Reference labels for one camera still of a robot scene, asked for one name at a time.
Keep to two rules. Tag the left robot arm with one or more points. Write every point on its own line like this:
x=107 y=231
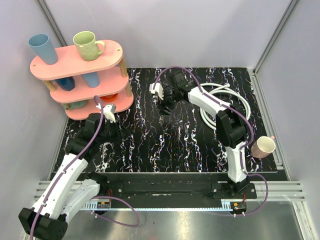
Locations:
x=50 y=215

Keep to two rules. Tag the light blue tall cup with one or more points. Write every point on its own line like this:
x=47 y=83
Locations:
x=41 y=44

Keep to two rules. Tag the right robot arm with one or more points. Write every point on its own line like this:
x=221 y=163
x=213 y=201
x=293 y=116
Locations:
x=232 y=126

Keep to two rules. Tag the green mug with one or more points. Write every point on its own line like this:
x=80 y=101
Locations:
x=87 y=46

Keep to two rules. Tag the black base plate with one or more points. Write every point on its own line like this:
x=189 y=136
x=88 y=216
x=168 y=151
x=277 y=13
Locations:
x=175 y=190

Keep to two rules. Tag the teal mug bottom shelf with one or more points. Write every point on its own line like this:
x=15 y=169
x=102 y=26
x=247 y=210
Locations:
x=75 y=105

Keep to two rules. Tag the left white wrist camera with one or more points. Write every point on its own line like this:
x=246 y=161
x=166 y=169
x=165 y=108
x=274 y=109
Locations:
x=110 y=111

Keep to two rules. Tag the pink beige cup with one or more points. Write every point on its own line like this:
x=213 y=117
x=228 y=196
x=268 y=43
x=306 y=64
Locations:
x=263 y=147

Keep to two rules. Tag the dark blue cup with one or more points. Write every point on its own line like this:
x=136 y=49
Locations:
x=66 y=83

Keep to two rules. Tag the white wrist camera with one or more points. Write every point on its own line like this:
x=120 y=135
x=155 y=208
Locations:
x=110 y=111
x=156 y=88

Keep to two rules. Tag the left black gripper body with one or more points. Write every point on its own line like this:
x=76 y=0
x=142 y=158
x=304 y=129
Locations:
x=116 y=127

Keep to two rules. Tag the pink three-tier shelf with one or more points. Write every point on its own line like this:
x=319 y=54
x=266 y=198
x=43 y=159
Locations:
x=110 y=66

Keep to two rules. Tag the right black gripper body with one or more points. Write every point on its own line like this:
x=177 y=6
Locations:
x=170 y=98

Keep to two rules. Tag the light blue cup middle shelf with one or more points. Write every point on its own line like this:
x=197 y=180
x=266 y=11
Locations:
x=91 y=79

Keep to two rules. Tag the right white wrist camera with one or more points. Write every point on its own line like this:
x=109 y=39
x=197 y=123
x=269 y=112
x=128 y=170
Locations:
x=156 y=88

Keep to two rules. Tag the black marbled mat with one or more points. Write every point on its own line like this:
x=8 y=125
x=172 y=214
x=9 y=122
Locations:
x=179 y=142

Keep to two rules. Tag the orange bowl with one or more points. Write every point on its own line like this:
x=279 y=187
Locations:
x=109 y=98

